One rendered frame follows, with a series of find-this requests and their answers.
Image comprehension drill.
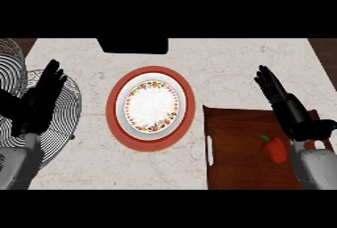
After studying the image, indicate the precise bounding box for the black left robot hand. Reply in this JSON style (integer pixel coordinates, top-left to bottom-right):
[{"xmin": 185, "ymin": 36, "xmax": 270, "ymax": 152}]
[{"xmin": 0, "ymin": 59, "xmax": 68, "ymax": 138}]

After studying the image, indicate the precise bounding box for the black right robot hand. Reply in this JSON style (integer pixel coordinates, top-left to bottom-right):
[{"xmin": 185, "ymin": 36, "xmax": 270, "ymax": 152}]
[{"xmin": 253, "ymin": 64, "xmax": 337, "ymax": 143}]

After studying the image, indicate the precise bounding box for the red bell pepper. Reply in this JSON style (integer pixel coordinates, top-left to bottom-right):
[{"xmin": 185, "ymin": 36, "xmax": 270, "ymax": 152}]
[{"xmin": 258, "ymin": 134, "xmax": 290, "ymax": 165}]

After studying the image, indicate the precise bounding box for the brown wooden tray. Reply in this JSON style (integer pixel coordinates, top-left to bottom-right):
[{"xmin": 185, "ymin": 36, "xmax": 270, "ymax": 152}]
[{"xmin": 201, "ymin": 104, "xmax": 334, "ymax": 191}]

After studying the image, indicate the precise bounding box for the white floral rimmed plate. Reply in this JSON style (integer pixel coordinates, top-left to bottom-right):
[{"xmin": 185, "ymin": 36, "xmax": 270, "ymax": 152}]
[{"xmin": 114, "ymin": 72, "xmax": 188, "ymax": 142}]

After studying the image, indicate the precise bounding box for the red round placemat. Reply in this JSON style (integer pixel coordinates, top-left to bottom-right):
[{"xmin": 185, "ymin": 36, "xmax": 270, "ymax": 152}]
[{"xmin": 103, "ymin": 65, "xmax": 198, "ymax": 153}]

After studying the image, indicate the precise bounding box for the black appliance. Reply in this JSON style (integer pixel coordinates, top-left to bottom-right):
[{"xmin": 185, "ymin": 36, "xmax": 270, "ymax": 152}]
[{"xmin": 96, "ymin": 38, "xmax": 170, "ymax": 55}]

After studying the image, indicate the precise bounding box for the tiered wire basket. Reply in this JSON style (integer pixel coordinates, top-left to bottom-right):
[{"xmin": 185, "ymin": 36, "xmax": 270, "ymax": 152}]
[{"xmin": 0, "ymin": 38, "xmax": 84, "ymax": 172}]

